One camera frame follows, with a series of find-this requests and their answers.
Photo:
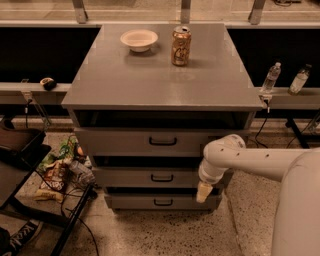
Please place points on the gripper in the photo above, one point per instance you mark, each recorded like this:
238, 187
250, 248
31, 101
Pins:
207, 177

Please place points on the grey drawer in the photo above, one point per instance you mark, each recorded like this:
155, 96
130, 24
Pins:
139, 177
161, 202
150, 142

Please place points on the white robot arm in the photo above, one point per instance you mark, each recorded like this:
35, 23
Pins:
296, 229

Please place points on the grey top drawer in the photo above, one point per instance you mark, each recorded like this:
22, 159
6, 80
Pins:
150, 142

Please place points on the grey bottom drawer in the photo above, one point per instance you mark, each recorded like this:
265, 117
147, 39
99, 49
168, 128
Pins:
161, 202

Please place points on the grey drawer cabinet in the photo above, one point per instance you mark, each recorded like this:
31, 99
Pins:
118, 88

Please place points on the black stand leg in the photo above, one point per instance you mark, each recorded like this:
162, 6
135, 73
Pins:
290, 123

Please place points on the crushed plastic bottle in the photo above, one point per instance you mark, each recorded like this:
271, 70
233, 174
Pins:
84, 176

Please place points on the clear water bottle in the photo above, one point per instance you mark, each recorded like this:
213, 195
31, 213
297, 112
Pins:
271, 78

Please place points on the green snack bag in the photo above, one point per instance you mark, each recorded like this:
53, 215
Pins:
65, 151

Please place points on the brown chip bag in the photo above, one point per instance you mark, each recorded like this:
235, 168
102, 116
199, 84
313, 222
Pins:
54, 183

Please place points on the gold soda can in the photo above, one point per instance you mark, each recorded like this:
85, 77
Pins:
181, 41

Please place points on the white paper bowl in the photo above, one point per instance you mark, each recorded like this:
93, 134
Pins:
139, 40

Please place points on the black yellow tape measure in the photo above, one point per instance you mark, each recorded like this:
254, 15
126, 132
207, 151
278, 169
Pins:
48, 83

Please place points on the black white sneaker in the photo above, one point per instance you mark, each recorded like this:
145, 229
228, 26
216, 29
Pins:
11, 245

